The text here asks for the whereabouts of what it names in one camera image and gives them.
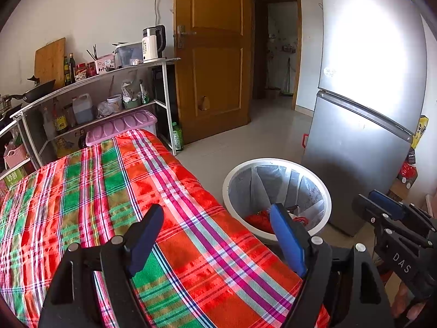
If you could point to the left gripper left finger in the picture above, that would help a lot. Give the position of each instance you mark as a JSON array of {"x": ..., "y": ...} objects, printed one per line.
[{"x": 72, "y": 301}]

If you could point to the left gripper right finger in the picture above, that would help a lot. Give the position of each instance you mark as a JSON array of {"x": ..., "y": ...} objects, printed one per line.
[{"x": 343, "y": 281}]

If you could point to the red plastic bag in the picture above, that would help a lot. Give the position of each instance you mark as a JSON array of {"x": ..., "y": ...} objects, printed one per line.
[{"x": 261, "y": 221}]

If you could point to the white trash bin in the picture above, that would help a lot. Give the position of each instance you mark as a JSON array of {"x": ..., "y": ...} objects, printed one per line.
[{"x": 267, "y": 238}]

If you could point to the person's right hand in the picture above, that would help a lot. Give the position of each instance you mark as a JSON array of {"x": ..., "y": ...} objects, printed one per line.
[{"x": 400, "y": 304}]

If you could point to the cardboard box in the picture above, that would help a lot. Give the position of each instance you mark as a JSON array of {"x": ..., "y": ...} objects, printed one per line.
[{"x": 401, "y": 186}]

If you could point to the grey bin liner bag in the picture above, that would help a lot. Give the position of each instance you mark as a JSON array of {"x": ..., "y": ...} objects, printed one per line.
[{"x": 258, "y": 186}]

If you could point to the plaid tablecloth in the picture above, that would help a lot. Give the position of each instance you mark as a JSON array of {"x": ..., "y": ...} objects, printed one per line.
[{"x": 120, "y": 234}]

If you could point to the green carton box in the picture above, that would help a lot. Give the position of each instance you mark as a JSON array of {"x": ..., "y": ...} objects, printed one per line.
[{"x": 14, "y": 177}]

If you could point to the silver refrigerator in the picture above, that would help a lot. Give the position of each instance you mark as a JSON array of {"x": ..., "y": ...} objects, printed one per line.
[{"x": 370, "y": 95}]

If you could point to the red dustpan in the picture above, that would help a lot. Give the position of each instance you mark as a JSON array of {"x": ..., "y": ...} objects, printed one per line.
[{"x": 304, "y": 140}]

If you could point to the pink plastic basket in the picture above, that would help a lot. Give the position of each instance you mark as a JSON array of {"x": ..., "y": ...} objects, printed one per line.
[{"x": 15, "y": 156}]

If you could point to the soy sauce bottle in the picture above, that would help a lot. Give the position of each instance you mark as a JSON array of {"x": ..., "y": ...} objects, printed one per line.
[{"x": 59, "y": 118}]

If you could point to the green plastic bottle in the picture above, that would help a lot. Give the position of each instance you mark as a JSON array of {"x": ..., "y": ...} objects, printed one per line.
[{"x": 178, "y": 137}]

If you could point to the pink lid storage box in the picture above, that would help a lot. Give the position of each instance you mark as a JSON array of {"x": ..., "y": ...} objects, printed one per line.
[{"x": 141, "y": 119}]

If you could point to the translucent oil jug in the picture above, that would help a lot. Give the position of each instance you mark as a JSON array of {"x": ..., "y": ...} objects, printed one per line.
[{"x": 83, "y": 109}]

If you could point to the white metal shelf rack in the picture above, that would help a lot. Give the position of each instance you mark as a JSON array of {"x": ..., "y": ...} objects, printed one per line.
[{"x": 31, "y": 127}]

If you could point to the black frying pan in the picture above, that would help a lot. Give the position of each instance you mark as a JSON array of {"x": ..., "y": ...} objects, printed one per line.
[{"x": 40, "y": 89}]

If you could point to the steel pot with lid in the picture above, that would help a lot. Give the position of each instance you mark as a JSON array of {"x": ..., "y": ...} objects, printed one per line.
[{"x": 5, "y": 105}]

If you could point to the dark sauce bottle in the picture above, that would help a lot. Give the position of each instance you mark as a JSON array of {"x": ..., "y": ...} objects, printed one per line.
[{"x": 72, "y": 68}]

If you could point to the pink utensil holder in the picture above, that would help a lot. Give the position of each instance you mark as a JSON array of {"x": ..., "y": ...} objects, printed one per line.
[{"x": 105, "y": 64}]

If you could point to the wooden cutting board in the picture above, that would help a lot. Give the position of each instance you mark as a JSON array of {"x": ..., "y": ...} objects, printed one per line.
[{"x": 49, "y": 63}]

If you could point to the clear plastic container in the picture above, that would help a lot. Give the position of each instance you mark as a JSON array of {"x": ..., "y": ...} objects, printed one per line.
[{"x": 128, "y": 54}]

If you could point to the white electric kettle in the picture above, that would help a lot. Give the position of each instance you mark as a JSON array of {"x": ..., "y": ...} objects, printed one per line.
[{"x": 153, "y": 42}]

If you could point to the wooden door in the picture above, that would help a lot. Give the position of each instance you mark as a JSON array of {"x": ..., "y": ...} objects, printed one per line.
[{"x": 214, "y": 72}]

